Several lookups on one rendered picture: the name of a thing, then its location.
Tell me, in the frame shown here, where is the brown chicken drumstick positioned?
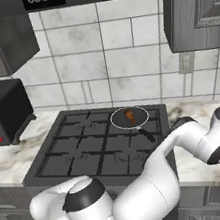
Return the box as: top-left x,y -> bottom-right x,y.
122,108 -> 138,128

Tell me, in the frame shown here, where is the black frying pan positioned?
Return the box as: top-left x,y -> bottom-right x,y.
108,102 -> 158,150

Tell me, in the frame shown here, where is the black gas hob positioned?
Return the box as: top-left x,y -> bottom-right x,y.
11,93 -> 179,205

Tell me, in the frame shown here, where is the black toaster oven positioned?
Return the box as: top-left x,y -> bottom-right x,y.
0,73 -> 41,149

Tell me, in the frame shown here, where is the grey wall socket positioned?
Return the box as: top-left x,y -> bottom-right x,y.
175,50 -> 199,76

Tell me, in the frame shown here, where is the grey wall cupboard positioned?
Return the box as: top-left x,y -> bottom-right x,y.
0,10 -> 45,79
159,0 -> 220,58

